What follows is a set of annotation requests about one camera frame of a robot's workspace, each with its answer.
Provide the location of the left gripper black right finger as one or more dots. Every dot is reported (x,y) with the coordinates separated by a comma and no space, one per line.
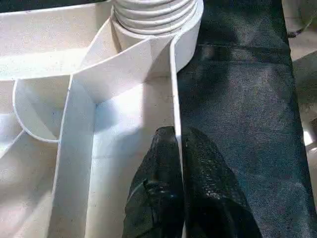
(213,198)

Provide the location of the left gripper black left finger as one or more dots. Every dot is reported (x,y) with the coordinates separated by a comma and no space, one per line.
(156,193)

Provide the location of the white plastic table top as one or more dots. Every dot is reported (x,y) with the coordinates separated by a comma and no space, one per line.
(74,124)

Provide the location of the white plastic table leg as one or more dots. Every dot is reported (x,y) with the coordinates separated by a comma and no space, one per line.
(153,17)

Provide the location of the black work mat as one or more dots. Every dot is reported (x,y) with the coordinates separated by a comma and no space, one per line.
(247,99)

